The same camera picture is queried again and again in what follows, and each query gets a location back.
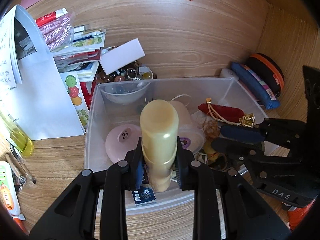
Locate orange white glue pack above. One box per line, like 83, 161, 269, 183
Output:
0, 161, 22, 216

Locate green fruit sticker pack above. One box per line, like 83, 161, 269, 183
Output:
71, 31, 107, 48

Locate blue small packet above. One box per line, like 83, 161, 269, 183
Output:
131, 187, 157, 205

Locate red fabric pouch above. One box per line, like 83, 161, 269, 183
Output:
198, 102, 245, 125

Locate stack of photo cards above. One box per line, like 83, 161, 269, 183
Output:
53, 49, 101, 80

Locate clear plastic storage bin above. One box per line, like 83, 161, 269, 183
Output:
84, 77, 283, 216

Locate blue pencil case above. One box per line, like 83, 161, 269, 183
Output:
230, 62, 281, 110

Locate red packet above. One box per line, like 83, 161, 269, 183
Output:
79, 81, 96, 111

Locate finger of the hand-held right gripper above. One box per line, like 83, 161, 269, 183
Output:
220, 118, 305, 143
211, 137, 290, 163

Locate thin brushes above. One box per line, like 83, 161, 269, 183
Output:
4, 145, 37, 185

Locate yellow-green clear bottle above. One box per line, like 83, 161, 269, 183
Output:
0, 109, 34, 158

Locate cream plastic bottle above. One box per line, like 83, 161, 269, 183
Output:
139, 99, 179, 192

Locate white paper booklet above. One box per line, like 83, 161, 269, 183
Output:
0, 4, 86, 141

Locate pile of beads and keyrings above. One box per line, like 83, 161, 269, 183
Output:
96, 59, 155, 85

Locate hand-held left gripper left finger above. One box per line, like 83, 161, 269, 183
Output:
29, 137, 145, 240

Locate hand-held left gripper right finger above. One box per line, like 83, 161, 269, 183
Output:
175, 135, 293, 240

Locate orange marker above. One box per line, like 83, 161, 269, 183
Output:
11, 214, 28, 234

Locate black case with orange trim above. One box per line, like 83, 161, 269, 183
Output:
246, 53, 285, 97

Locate translucent plastic tub with lid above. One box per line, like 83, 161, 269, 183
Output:
169, 101, 206, 153

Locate pink round compact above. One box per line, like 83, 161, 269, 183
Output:
105, 125, 143, 163

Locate red and white tube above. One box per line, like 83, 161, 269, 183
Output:
35, 8, 68, 28

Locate pink braided cord bag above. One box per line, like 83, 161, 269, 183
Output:
41, 12, 76, 51

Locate wooden desktop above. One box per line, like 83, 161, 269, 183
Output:
0, 47, 320, 240

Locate fruit sticker sheet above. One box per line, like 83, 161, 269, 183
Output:
61, 71, 90, 128

